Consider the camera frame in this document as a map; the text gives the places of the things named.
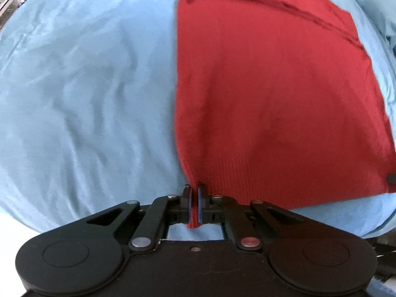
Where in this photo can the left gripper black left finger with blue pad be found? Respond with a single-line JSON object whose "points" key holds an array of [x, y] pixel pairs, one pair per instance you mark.
{"points": [[141, 227]]}

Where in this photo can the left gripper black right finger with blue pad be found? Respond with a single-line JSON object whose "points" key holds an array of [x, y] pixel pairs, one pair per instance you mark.
{"points": [[252, 227]]}

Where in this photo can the red knit garment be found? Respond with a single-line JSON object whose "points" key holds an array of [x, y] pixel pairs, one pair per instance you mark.
{"points": [[277, 100]]}

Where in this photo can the blue bed cover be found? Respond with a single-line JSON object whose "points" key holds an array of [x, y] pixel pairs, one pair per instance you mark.
{"points": [[88, 98]]}

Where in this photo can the teal bolster pillow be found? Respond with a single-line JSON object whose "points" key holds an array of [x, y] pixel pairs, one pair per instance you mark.
{"points": [[382, 14]]}

